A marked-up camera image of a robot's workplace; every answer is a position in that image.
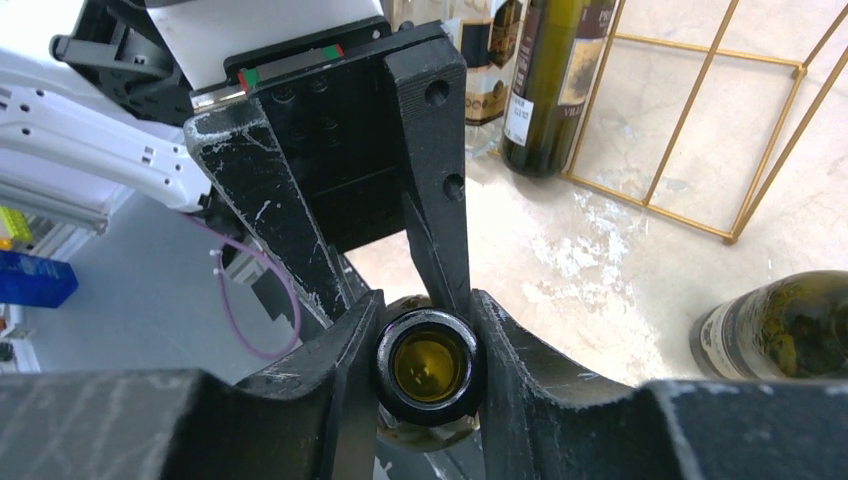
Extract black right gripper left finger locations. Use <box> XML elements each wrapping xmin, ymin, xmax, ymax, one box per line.
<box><xmin>1</xmin><ymin>290</ymin><xmax>385</xmax><ymax>479</ymax></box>

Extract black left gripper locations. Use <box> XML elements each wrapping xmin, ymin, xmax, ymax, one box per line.
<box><xmin>184</xmin><ymin>16</ymin><xmax>471</xmax><ymax>329</ymax></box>

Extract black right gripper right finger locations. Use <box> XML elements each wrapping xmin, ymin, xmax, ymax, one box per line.
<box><xmin>471</xmin><ymin>290</ymin><xmax>847</xmax><ymax>479</ymax></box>

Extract clear square bottle black cap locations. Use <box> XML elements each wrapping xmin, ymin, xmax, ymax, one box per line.
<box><xmin>382</xmin><ymin>0</ymin><xmax>529</xmax><ymax>159</ymax></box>

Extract olive bottle silver foil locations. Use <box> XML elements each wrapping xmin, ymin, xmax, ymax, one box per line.
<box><xmin>501</xmin><ymin>0</ymin><xmax>617</xmax><ymax>178</ymax></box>

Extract dark green bottle white label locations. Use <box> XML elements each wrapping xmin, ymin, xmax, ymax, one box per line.
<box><xmin>689</xmin><ymin>270</ymin><xmax>847</xmax><ymax>380</ymax></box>

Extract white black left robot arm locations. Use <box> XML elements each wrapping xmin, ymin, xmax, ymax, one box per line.
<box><xmin>1</xmin><ymin>1</ymin><xmax>471</xmax><ymax>324</ymax></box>

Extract blue box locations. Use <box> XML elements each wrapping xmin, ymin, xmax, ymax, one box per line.
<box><xmin>1</xmin><ymin>250</ymin><xmax>79</xmax><ymax>308</ymax></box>

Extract yellow green toy block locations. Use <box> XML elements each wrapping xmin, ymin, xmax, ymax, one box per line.
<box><xmin>1</xmin><ymin>206</ymin><xmax>33</xmax><ymax>251</ymax></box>

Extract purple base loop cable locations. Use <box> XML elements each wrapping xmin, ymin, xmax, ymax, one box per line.
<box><xmin>182</xmin><ymin>211</ymin><xmax>304</xmax><ymax>362</ymax></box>

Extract gold wire wine rack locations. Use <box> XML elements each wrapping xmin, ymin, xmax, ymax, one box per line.
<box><xmin>565</xmin><ymin>1</ymin><xmax>847</xmax><ymax>245</ymax></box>

